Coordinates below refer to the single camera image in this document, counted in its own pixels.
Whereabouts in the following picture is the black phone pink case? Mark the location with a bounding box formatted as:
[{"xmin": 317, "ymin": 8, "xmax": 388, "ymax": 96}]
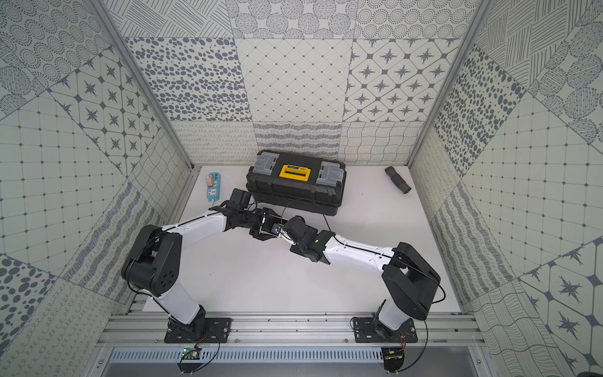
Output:
[{"xmin": 262, "ymin": 217, "xmax": 283, "ymax": 237}]

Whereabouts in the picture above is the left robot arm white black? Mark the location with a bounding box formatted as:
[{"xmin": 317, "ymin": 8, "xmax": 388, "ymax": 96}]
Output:
[{"xmin": 121, "ymin": 189, "xmax": 282, "ymax": 334}]

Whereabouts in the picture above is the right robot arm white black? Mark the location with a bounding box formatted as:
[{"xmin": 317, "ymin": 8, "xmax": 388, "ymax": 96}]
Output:
[{"xmin": 275, "ymin": 216, "xmax": 441, "ymax": 331}]

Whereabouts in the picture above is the blue power strip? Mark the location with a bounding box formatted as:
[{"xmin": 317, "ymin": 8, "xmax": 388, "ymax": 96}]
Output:
[{"xmin": 205, "ymin": 172, "xmax": 221, "ymax": 204}]

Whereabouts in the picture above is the black cylindrical object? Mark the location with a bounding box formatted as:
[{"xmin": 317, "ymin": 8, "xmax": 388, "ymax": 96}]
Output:
[{"xmin": 385, "ymin": 167, "xmax": 411, "ymax": 194}]

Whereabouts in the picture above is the right circuit board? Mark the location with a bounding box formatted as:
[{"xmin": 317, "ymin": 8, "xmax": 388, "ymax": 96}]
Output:
[{"xmin": 381, "ymin": 347, "xmax": 405, "ymax": 373}]

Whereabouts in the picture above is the circuit board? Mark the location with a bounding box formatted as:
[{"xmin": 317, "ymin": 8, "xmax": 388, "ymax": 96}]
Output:
[
  {"xmin": 181, "ymin": 348, "xmax": 202, "ymax": 362},
  {"xmin": 381, "ymin": 347, "xmax": 405, "ymax": 373}
]

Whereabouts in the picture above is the left circuit board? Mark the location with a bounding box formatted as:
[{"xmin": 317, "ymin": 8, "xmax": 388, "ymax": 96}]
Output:
[{"xmin": 181, "ymin": 348, "xmax": 202, "ymax": 362}]

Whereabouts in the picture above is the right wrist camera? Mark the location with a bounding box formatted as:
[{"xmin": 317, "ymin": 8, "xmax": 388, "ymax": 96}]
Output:
[{"xmin": 273, "ymin": 224, "xmax": 295, "ymax": 244}]

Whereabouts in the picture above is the black toolbox yellow handle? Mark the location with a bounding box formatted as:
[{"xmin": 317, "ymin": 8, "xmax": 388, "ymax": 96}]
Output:
[{"xmin": 246, "ymin": 150, "xmax": 347, "ymax": 216}]

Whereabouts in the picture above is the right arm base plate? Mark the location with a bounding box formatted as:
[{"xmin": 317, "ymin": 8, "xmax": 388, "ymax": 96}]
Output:
[{"xmin": 350, "ymin": 317, "xmax": 418, "ymax": 343}]

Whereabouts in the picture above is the aluminium rail frame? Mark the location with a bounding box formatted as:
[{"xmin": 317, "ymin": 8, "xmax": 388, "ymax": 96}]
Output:
[{"xmin": 97, "ymin": 312, "xmax": 485, "ymax": 347}]

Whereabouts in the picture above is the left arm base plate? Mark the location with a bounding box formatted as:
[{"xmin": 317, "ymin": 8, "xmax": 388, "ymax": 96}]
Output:
[{"xmin": 164, "ymin": 317, "xmax": 232, "ymax": 344}]

